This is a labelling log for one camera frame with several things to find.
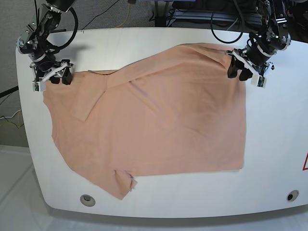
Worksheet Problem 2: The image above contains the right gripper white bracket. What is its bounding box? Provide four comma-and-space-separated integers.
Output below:
30, 59, 74, 85

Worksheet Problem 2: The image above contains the black cable on carpet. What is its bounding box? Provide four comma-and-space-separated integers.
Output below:
81, 0, 121, 31

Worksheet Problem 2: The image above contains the left table grommet hole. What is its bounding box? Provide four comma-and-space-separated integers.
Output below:
80, 194, 96, 207

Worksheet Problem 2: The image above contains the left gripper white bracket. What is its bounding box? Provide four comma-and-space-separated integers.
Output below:
226, 47, 274, 81

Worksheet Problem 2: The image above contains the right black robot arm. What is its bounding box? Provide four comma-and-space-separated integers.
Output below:
16, 0, 78, 91

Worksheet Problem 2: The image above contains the peach orange T-shirt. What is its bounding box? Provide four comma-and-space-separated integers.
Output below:
43, 43, 246, 199

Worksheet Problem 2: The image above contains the black table leg left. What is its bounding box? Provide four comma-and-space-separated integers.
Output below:
0, 86, 19, 98

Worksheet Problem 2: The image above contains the black metal equipment frame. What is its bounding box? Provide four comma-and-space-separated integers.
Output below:
150, 0, 308, 40

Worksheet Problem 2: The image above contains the red triangle sticker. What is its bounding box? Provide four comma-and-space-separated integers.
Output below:
302, 153, 308, 170

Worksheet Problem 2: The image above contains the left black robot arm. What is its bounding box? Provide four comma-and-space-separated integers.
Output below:
226, 0, 291, 88

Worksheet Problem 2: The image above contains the yellow cable on floor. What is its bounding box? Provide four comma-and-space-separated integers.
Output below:
115, 0, 132, 29

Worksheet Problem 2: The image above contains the table grommet hole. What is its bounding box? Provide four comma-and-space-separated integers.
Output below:
286, 190, 299, 202
80, 194, 96, 207

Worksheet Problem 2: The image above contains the right table grommet hole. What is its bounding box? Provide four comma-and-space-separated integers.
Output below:
286, 190, 299, 202

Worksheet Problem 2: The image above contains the white cable on floor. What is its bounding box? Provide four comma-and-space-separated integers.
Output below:
0, 109, 22, 120

